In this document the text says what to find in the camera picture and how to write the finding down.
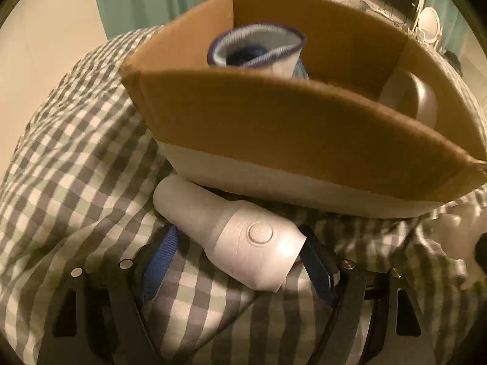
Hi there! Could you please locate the white hair dryer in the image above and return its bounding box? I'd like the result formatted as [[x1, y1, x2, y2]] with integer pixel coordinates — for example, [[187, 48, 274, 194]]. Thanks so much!
[[153, 174, 305, 292]]

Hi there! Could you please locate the white tape roll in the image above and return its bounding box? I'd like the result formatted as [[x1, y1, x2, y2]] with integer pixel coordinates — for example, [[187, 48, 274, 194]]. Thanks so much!
[[378, 68, 438, 129]]

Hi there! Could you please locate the grey checkered bed quilt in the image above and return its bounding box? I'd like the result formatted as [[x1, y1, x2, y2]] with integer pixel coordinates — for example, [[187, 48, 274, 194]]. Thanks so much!
[[1, 28, 486, 364]]

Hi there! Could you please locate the cardboard box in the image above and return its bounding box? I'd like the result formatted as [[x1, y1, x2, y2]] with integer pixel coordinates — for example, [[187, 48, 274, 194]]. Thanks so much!
[[121, 0, 486, 218]]

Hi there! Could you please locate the green side curtain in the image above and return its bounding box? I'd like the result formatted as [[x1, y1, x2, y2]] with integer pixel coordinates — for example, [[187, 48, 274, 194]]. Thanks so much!
[[424, 0, 469, 56]]

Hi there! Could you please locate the round white vanity mirror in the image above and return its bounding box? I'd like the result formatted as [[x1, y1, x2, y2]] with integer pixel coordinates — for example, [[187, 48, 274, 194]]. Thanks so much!
[[414, 7, 443, 47]]

